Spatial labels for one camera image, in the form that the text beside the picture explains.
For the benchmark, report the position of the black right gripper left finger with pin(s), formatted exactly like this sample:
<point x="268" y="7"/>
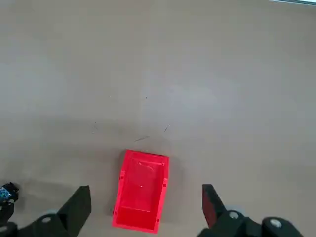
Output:
<point x="71" y="212"/>

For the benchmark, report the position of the red plastic storage box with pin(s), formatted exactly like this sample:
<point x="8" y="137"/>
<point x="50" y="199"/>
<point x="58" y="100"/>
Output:
<point x="138" y="192"/>

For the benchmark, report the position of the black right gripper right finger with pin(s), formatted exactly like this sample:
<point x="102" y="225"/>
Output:
<point x="214" y="212"/>

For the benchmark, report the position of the yellow cap medicine bottle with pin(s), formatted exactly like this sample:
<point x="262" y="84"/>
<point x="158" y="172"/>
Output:
<point x="6" y="193"/>

